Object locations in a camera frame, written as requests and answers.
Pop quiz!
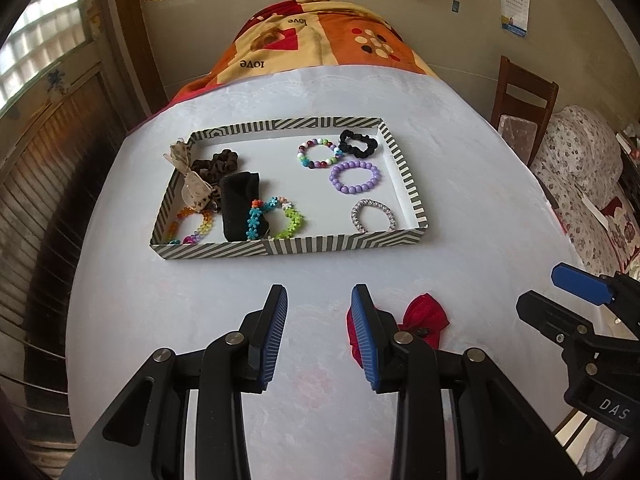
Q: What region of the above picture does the striped shallow tray box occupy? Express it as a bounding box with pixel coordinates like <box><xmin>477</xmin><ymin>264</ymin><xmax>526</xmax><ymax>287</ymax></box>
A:
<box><xmin>150</xmin><ymin>117</ymin><xmax>428</xmax><ymax>260</ymax></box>

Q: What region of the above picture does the black velvet hair band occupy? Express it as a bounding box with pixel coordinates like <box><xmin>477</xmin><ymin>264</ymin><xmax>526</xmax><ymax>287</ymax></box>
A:
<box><xmin>220</xmin><ymin>171</ymin><xmax>260</xmax><ymax>242</ymax></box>

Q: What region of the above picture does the rainbow crystal bead bracelet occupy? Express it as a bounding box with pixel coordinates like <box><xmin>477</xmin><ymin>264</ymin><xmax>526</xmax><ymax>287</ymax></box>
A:
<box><xmin>164</xmin><ymin>206</ymin><xmax>216</xmax><ymax>246</ymax></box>

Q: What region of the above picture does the red bow hair clip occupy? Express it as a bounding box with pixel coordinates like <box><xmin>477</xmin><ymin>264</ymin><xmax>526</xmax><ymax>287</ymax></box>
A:
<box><xmin>346</xmin><ymin>293</ymin><xmax>449</xmax><ymax>367</ymax></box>

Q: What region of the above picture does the white table cloth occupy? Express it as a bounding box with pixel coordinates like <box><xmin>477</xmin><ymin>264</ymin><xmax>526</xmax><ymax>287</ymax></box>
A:
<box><xmin>66</xmin><ymin>66</ymin><xmax>605</xmax><ymax>479</ymax></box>

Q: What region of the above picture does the brown scrunchie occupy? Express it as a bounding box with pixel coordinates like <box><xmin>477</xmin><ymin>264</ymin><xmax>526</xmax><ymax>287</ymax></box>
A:
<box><xmin>191</xmin><ymin>148</ymin><xmax>239</xmax><ymax>211</ymax></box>

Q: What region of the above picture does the purple round bead bracelet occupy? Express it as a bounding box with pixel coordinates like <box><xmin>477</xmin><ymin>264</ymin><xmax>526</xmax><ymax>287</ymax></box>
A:
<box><xmin>327</xmin><ymin>159</ymin><xmax>383</xmax><ymax>196</ymax></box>

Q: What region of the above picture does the black scrunchie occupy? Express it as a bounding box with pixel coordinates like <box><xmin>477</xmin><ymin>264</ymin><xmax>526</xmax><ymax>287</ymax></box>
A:
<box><xmin>338</xmin><ymin>129</ymin><xmax>378</xmax><ymax>159</ymax></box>

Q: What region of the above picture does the orange patterned blanket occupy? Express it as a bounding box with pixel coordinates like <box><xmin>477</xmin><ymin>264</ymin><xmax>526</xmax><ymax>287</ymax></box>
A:
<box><xmin>170</xmin><ymin>0</ymin><xmax>435</xmax><ymax>104</ymax></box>

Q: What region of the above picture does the multicolour round bead bracelet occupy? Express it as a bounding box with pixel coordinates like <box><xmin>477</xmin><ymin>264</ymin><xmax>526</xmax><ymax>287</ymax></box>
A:
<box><xmin>296</xmin><ymin>136</ymin><xmax>344</xmax><ymax>170</ymax></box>

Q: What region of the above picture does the floral bedding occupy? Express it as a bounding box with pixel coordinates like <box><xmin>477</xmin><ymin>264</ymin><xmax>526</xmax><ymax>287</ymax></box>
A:
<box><xmin>530</xmin><ymin>105</ymin><xmax>639</xmax><ymax>278</ymax></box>

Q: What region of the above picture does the wooden chair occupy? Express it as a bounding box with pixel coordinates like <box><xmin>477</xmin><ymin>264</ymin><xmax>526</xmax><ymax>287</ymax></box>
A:
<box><xmin>490</xmin><ymin>56</ymin><xmax>559</xmax><ymax>167</ymax></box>

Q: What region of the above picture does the colourful flower bead bracelet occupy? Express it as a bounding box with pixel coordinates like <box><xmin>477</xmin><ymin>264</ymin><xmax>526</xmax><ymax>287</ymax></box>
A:
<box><xmin>245</xmin><ymin>195</ymin><xmax>306</xmax><ymax>241</ymax></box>

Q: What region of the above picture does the beige leopard ribbon bow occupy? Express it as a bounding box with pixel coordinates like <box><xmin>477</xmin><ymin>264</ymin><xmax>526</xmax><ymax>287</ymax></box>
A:
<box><xmin>164</xmin><ymin>139</ymin><xmax>214</xmax><ymax>212</ymax></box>

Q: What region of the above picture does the lilac woven bead bracelet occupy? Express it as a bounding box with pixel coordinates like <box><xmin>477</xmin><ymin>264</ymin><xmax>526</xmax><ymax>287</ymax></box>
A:
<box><xmin>349</xmin><ymin>198</ymin><xmax>398</xmax><ymax>234</ymax></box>

